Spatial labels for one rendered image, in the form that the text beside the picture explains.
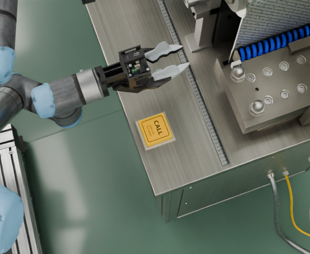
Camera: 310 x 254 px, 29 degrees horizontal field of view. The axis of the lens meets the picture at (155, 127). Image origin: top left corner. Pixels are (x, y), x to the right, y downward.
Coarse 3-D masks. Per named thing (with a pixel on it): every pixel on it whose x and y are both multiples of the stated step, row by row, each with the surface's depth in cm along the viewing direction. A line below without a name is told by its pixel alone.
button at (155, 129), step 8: (144, 120) 152; (152, 120) 152; (160, 120) 152; (144, 128) 151; (152, 128) 151; (160, 128) 151; (168, 128) 151; (144, 136) 151; (152, 136) 151; (160, 136) 151; (168, 136) 151; (152, 144) 151
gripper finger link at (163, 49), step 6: (162, 42) 134; (156, 48) 135; (162, 48) 136; (168, 48) 138; (174, 48) 138; (180, 48) 138; (144, 54) 138; (150, 54) 137; (156, 54) 138; (162, 54) 138; (168, 54) 139; (150, 60) 138; (156, 60) 138
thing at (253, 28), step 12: (300, 0) 130; (264, 12) 130; (276, 12) 132; (288, 12) 135; (300, 12) 138; (240, 24) 132; (252, 24) 134; (264, 24) 137; (276, 24) 140; (288, 24) 143; (300, 24) 146; (240, 36) 139; (252, 36) 142; (264, 36) 145
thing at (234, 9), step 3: (237, 0) 122; (240, 0) 122; (234, 3) 125; (237, 3) 123; (240, 3) 123; (228, 6) 130; (231, 6) 128; (234, 6) 126; (237, 6) 124; (240, 6) 123; (231, 9) 128; (234, 9) 127; (237, 9) 124; (240, 9) 125
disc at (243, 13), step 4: (244, 0) 121; (244, 4) 122; (248, 4) 121; (244, 8) 123; (248, 8) 122; (236, 12) 130; (240, 12) 127; (244, 12) 124; (240, 16) 128; (244, 16) 126
